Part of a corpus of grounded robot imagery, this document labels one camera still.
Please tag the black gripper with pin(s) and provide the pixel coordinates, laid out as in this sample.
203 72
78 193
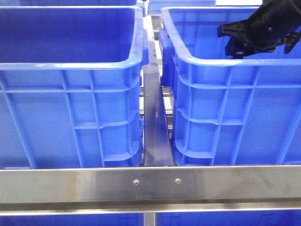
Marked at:
273 20

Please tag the blue plastic crate right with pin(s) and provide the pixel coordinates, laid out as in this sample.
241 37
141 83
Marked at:
228 111

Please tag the blue plastic crate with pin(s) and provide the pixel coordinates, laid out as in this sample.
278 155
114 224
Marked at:
70 85
228 111

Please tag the blue crate rear right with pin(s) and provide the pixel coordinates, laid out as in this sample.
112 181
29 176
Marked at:
155 6

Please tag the steel divider bar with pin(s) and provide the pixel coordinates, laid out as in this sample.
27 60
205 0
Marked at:
157 149

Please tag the blue plastic crate left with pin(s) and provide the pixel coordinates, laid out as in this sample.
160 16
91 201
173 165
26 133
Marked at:
70 85

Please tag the blue crate lower right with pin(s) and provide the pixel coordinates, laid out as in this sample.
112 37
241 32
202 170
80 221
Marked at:
231 218

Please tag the blue crate lower left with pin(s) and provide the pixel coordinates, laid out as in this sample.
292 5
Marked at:
130 219

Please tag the blue crate rear left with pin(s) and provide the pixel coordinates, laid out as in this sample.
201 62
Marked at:
52 3

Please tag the stainless steel front rail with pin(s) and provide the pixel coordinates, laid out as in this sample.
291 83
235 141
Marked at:
111 190

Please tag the right rail screw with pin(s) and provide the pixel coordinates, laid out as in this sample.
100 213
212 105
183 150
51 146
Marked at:
177 180

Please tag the rail screw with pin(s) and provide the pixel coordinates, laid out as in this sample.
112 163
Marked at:
136 181
177 180

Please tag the left rail screw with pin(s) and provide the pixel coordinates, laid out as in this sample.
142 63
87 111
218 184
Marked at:
136 181

